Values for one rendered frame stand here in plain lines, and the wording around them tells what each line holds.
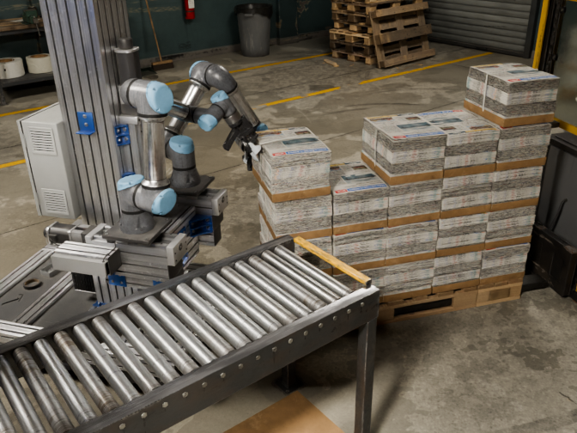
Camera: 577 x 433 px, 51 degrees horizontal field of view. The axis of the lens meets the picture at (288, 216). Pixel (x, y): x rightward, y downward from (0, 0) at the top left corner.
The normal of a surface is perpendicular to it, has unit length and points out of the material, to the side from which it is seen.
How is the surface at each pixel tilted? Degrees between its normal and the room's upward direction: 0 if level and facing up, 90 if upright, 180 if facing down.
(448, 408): 0
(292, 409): 0
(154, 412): 90
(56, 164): 90
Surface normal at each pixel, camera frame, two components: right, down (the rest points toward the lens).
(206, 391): 0.61, 0.35
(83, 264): -0.28, 0.43
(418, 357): -0.02, -0.89
